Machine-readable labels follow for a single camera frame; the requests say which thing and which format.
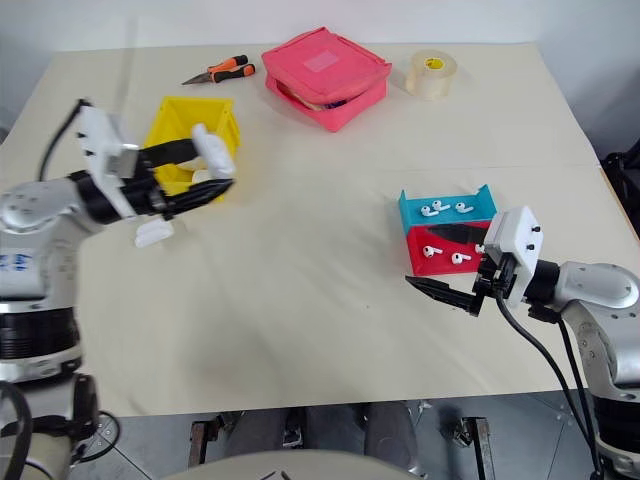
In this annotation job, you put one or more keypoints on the red plastic tray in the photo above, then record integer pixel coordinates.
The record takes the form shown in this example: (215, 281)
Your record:
(440, 265)

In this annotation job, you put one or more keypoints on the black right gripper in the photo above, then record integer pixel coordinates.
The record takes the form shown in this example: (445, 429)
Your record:
(497, 277)

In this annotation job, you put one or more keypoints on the orange black pliers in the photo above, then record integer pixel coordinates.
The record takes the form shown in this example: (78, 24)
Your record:
(227, 69)

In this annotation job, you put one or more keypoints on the white earbud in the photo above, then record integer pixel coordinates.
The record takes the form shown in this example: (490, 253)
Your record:
(429, 251)
(428, 211)
(479, 248)
(462, 207)
(459, 258)
(441, 205)

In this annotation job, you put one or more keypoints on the black object beside table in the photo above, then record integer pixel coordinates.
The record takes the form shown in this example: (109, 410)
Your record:
(622, 180)

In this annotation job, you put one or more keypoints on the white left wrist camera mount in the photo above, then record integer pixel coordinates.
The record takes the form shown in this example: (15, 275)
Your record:
(102, 142)

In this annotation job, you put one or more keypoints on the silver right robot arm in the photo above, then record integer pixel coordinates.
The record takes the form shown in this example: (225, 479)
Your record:
(595, 285)

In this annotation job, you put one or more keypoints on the beige rounded robot torso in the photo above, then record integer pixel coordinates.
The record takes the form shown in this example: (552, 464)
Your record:
(300, 465)

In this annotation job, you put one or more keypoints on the teal plastic tray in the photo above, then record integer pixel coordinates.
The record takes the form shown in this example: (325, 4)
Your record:
(415, 207)

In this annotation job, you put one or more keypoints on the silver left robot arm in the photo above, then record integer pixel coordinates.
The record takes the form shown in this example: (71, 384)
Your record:
(30, 215)

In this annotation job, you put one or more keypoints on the clear tape roll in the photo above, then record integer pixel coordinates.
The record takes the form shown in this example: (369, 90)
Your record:
(431, 77)

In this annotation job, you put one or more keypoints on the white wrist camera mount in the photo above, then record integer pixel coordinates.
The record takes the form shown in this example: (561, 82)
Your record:
(517, 240)
(102, 142)

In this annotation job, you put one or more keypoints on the yellow plastic bin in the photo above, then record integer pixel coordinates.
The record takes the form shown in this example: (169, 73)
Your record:
(190, 112)

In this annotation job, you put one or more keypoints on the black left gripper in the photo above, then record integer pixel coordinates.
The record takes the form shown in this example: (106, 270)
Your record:
(150, 192)

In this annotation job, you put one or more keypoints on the white earbud case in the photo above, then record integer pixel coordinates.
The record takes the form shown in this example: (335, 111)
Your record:
(215, 152)
(152, 234)

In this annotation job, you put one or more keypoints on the rusty metal bracket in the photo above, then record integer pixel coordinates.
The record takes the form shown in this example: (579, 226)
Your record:
(480, 447)
(202, 442)

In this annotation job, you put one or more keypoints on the pink fabric pouch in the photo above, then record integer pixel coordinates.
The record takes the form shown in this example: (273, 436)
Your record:
(325, 65)

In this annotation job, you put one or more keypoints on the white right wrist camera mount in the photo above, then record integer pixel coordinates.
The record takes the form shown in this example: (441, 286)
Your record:
(517, 240)

